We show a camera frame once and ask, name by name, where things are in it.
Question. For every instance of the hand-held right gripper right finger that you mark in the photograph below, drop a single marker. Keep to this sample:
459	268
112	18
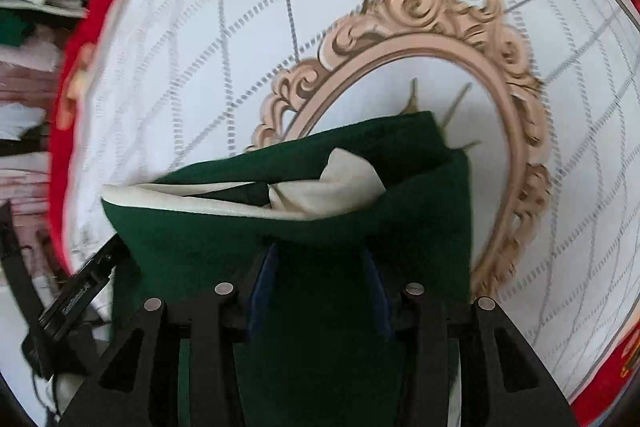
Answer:
377	292

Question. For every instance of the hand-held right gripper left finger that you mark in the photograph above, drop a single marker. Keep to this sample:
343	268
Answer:
262	292

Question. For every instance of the green and white varsity jacket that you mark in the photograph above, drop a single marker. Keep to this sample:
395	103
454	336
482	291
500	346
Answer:
325	257

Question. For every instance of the white diamond pattern mat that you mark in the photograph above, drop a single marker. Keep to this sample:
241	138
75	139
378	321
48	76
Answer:
200	57

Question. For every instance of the red floral blanket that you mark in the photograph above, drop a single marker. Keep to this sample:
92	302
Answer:
617	399

